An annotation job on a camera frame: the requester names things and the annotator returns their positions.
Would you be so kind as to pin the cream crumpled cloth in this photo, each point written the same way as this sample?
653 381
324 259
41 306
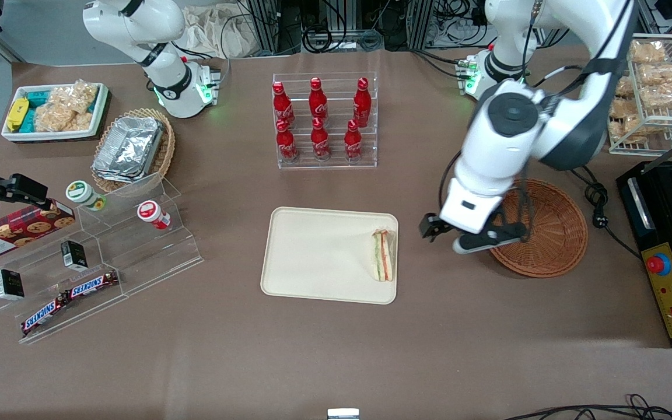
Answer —
213 32

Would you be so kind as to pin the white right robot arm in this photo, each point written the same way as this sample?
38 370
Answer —
167 76

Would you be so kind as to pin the red lid yoghurt cup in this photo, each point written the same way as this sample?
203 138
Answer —
150 212

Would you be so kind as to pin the snickers chocolate bar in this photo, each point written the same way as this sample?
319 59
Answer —
92 284
44 315

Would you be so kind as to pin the yellow snack packet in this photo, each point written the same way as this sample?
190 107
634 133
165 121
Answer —
17 114

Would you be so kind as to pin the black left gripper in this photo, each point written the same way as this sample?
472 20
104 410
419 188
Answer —
430 226

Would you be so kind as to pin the clear acrylic step display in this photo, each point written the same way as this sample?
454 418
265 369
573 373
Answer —
137 256

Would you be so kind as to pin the brown round wicker basket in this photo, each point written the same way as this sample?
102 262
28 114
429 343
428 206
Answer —
557 233

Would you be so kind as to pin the clear bag rice crackers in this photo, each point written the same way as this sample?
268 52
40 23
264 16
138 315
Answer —
56 119
79 94

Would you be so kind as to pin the teal snack packet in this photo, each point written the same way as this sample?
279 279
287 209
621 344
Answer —
28 121
37 97

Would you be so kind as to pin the clear bag fried snack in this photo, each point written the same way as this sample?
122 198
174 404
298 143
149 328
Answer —
665 95
625 108
625 86
630 129
660 74
646 52

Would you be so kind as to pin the aluminium foil tray stack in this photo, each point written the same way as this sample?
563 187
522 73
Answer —
129 149

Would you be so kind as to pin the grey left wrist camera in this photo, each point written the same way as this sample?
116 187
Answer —
463 246

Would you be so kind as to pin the red cola bottle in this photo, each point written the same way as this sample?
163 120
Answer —
317 100
352 141
281 106
286 144
361 104
320 141

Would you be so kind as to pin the beige plastic serving tray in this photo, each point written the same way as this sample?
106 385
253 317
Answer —
318 256

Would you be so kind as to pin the clear acrylic bottle rack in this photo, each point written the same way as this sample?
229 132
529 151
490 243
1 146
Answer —
336 164

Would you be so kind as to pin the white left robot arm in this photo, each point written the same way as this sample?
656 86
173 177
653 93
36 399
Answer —
499 151

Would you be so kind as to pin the green lid yoghurt cup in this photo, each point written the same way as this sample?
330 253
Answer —
81 193

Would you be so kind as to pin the black sealing machine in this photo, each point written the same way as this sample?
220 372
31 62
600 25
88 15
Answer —
657 216

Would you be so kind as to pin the small black box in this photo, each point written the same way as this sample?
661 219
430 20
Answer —
73 255
9 284

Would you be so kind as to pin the white rectangular snack bin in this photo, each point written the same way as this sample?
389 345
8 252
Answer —
101 105

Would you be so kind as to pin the triangle sandwich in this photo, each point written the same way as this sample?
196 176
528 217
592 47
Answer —
384 256

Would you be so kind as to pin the small white device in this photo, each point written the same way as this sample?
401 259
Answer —
343 415

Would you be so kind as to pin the red tartan cookie box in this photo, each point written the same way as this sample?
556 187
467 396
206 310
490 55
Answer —
15 230

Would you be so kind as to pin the light oval wicker basket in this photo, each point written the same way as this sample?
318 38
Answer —
165 151

